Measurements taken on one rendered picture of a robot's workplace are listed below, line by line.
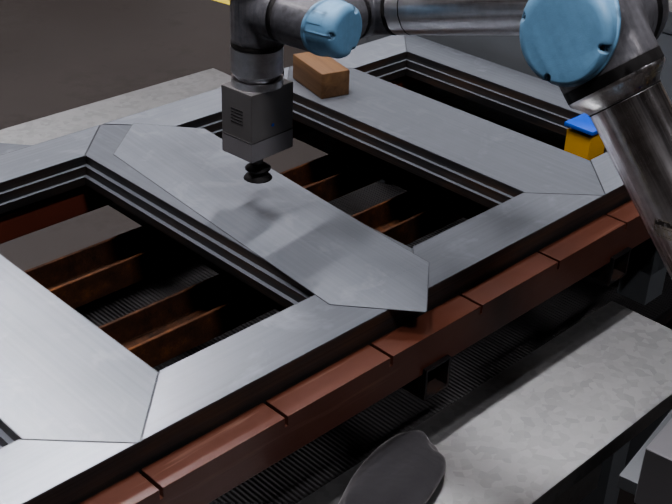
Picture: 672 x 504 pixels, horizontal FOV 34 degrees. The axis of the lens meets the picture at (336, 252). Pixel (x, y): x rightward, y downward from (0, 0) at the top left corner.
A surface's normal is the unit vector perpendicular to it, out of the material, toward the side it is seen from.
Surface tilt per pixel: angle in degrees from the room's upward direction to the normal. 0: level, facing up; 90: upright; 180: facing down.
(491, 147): 0
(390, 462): 1
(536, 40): 80
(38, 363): 0
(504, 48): 90
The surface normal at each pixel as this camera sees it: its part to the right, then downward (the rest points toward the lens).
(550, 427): 0.03, -0.86
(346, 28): 0.80, 0.33
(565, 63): -0.65, 0.21
